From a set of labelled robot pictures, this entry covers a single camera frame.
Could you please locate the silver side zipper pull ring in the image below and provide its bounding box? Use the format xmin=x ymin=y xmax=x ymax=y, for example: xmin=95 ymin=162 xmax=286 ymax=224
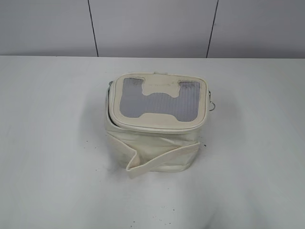
xmin=207 ymin=90 xmax=215 ymax=112

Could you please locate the cream bag with mesh lid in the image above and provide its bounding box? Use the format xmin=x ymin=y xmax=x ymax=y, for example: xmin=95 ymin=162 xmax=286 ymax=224
xmin=105 ymin=73 xmax=215 ymax=178

